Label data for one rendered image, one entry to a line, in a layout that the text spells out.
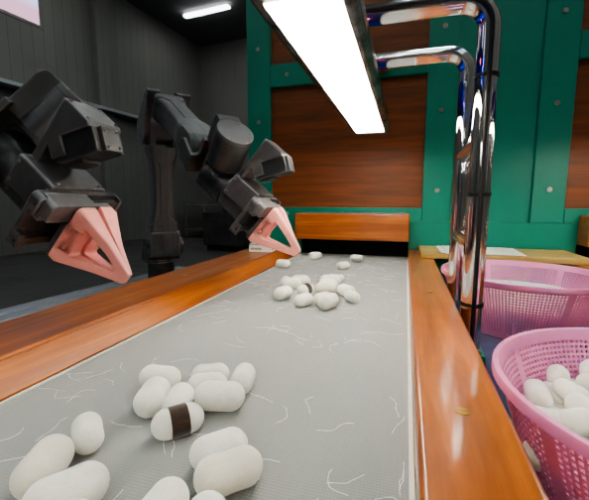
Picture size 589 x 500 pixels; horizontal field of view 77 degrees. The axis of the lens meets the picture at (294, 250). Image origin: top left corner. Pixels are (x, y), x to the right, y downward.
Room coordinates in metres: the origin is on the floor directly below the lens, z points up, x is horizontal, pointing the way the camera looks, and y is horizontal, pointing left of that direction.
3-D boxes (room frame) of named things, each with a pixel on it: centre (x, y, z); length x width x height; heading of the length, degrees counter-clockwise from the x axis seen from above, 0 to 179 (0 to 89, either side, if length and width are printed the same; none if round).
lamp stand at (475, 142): (0.53, -0.16, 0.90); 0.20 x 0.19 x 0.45; 163
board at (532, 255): (0.85, -0.46, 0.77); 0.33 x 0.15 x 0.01; 73
